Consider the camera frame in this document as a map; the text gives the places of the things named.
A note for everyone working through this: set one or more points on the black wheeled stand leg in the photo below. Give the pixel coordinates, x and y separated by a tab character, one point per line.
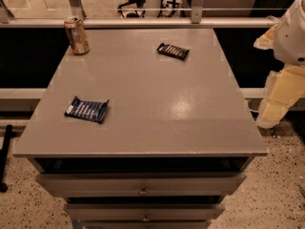
3	157

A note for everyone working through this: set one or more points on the metal guard railing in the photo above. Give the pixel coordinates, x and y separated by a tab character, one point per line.
98	14

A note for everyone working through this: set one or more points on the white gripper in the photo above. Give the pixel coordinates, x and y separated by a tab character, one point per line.
291	39

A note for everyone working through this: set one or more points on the dark snack bar wrapper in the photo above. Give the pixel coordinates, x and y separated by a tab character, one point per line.
172	51

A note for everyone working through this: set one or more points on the black office chair base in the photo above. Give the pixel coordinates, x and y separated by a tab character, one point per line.
132	4

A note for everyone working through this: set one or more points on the top grey drawer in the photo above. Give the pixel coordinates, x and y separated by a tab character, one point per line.
141	185

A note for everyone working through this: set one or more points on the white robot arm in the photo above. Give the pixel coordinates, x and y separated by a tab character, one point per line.
289	41

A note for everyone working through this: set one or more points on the grey drawer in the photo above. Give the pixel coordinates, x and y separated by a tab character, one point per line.
141	185
144	212

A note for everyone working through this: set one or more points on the blue rxbar blueberry wrapper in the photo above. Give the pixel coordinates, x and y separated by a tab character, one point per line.
87	110

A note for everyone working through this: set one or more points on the orange soda can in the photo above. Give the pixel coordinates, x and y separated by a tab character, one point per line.
77	36

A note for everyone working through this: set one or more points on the grey drawer cabinet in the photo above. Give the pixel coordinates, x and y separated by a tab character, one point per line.
165	116

